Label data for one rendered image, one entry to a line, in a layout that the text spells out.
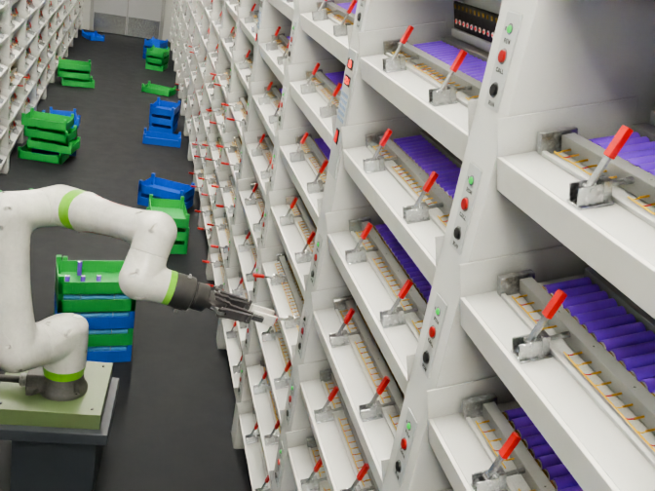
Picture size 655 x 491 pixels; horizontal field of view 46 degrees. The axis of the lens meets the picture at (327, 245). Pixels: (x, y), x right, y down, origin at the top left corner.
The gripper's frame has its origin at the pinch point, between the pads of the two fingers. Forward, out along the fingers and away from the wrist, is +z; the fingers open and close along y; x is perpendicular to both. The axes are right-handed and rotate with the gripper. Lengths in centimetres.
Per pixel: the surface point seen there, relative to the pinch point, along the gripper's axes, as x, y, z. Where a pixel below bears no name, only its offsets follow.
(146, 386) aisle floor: -83, -82, -4
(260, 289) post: -11.1, -42.6, 10.2
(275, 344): -19.0, -22.6, 15.7
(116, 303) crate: -59, -99, -25
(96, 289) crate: -55, -97, -34
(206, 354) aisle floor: -76, -108, 21
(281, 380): -17.9, 0.4, 13.3
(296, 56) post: 64, -43, -9
